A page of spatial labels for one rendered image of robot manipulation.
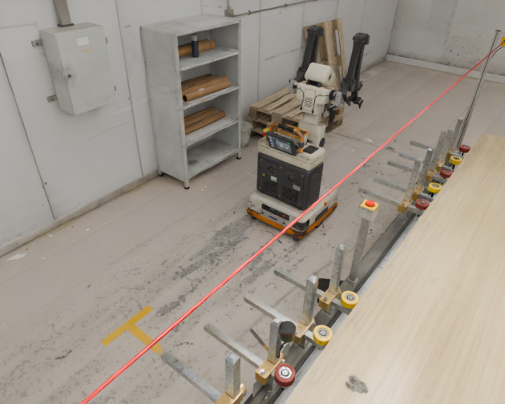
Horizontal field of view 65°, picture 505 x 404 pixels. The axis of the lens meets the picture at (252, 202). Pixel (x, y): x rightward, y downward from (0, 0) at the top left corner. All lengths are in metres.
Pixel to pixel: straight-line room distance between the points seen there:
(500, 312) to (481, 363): 0.33
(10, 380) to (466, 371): 2.50
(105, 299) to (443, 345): 2.30
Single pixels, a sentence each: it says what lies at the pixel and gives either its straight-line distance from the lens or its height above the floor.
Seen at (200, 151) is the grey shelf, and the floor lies 0.14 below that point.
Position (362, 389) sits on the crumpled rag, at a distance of 1.66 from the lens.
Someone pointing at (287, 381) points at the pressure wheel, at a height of 0.91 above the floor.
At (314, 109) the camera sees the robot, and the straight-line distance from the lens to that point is 3.42.
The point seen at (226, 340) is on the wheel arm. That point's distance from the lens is 1.78.
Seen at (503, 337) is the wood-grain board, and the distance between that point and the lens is 2.06.
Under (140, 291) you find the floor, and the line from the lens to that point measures 3.22.
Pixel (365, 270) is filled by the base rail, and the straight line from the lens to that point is 2.39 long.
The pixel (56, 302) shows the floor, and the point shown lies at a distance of 3.34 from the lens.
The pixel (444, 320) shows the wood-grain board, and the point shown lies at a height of 0.90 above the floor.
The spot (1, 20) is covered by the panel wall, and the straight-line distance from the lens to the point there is 3.42.
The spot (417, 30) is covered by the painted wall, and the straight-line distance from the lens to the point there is 9.28.
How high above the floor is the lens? 2.30
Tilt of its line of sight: 35 degrees down
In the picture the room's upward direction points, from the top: 2 degrees clockwise
